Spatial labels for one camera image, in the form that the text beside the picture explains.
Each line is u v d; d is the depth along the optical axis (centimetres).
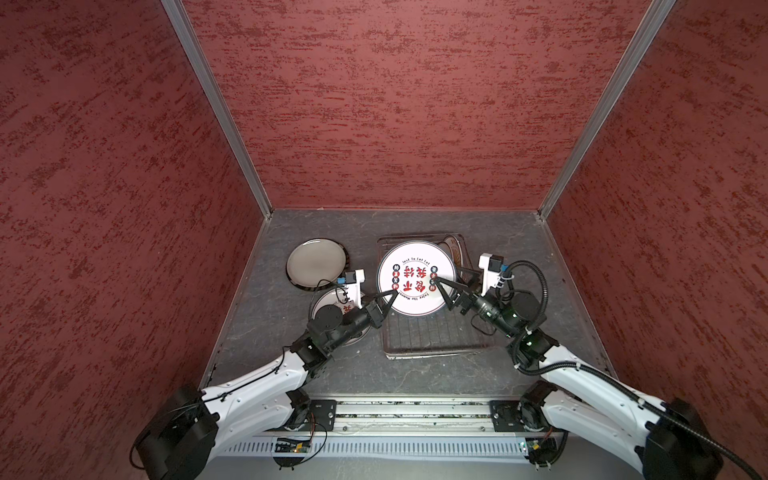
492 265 63
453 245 95
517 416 73
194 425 41
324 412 74
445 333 87
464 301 64
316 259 101
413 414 76
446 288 65
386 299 71
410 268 71
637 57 78
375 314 68
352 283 67
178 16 71
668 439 40
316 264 100
